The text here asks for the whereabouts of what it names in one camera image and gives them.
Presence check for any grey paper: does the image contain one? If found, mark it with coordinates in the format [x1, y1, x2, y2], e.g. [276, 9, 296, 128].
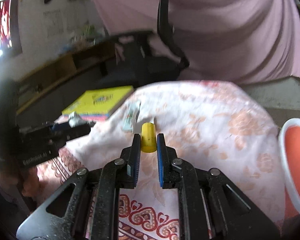
[68, 112, 89, 128]

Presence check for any green white snack wrapper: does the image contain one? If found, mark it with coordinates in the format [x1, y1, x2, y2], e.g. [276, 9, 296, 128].
[122, 101, 141, 132]

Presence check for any person left hand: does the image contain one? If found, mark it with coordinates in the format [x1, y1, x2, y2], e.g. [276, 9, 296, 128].
[21, 166, 40, 197]

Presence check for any wooden shelf desk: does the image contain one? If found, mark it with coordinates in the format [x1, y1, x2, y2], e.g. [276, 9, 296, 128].
[17, 42, 115, 115]

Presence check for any yellow book stack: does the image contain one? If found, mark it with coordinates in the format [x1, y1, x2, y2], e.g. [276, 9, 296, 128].
[62, 86, 134, 120]

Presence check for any pink patterned tablecloth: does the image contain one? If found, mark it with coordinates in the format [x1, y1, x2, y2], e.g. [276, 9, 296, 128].
[36, 81, 285, 227]

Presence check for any clutter pile on shelf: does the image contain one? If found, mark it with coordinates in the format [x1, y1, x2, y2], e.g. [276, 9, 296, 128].
[62, 24, 106, 53]

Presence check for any black office chair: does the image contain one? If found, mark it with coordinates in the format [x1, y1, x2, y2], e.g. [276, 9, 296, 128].
[95, 0, 190, 86]

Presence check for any red white plastic basin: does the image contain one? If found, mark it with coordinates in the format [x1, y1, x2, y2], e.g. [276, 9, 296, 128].
[279, 118, 300, 218]

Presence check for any pink hanging cloth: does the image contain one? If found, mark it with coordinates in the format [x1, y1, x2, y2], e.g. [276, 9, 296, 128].
[93, 0, 300, 84]

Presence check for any white wall notice paper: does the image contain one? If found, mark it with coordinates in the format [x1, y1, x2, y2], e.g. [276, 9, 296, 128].
[43, 10, 64, 37]

